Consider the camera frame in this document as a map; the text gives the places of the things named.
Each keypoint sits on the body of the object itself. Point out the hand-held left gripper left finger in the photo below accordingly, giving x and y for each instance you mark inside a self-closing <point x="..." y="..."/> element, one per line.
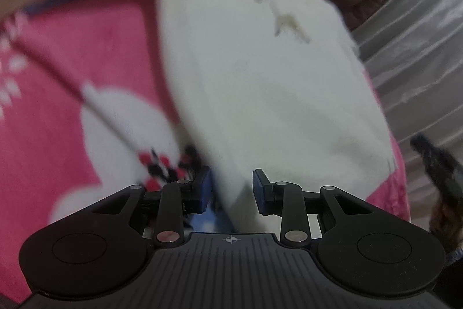
<point x="204" y="189"/>

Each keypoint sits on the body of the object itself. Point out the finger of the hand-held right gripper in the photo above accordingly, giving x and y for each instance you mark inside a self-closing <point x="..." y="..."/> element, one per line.
<point x="428" y="153"/>

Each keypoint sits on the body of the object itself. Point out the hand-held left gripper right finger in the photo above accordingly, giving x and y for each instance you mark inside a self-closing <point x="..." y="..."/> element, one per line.
<point x="259" y="191"/>

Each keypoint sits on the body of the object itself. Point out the white knit sweater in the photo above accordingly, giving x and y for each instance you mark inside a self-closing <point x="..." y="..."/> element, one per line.
<point x="253" y="77"/>

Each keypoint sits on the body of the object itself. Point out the grey curtain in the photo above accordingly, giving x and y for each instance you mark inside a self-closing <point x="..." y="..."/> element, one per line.
<point x="423" y="59"/>

